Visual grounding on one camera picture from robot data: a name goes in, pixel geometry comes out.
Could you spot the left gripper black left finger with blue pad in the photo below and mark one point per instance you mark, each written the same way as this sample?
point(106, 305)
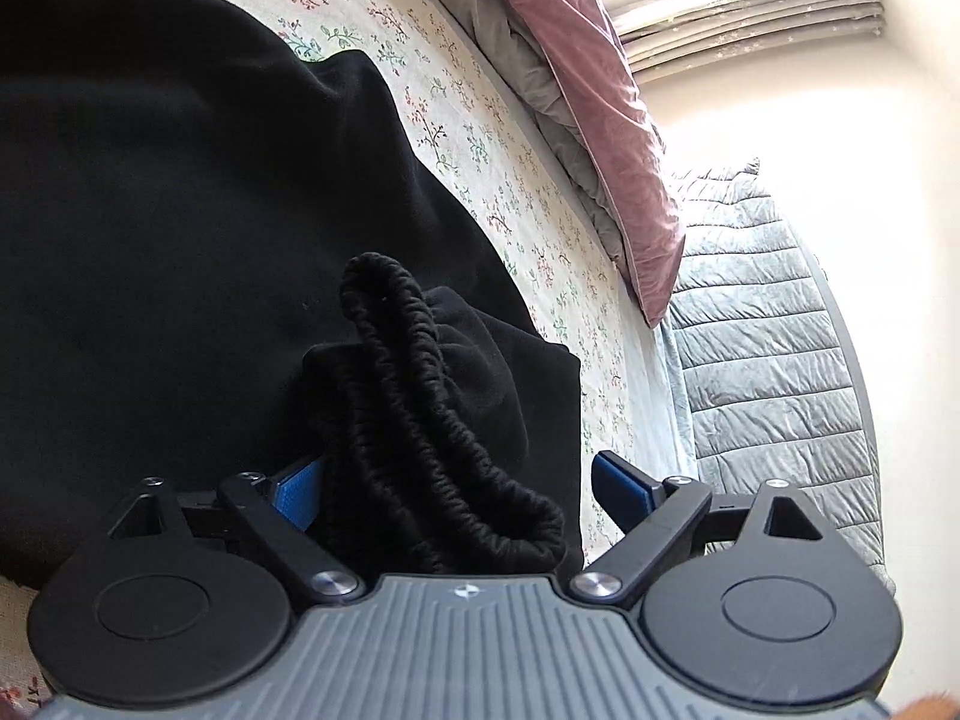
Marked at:
point(178, 596)

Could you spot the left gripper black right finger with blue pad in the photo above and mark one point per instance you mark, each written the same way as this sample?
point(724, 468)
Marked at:
point(745, 599)

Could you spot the black pants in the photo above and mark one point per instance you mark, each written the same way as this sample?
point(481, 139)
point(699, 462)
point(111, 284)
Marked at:
point(180, 197)

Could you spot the grey quilted mattress cover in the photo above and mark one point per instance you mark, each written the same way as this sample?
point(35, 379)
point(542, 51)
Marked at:
point(770, 377)

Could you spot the floral bed sheet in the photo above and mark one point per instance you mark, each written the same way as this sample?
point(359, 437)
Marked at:
point(465, 126)

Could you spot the pink and grey duvet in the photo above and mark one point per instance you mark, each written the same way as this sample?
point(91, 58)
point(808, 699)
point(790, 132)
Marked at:
point(565, 62)

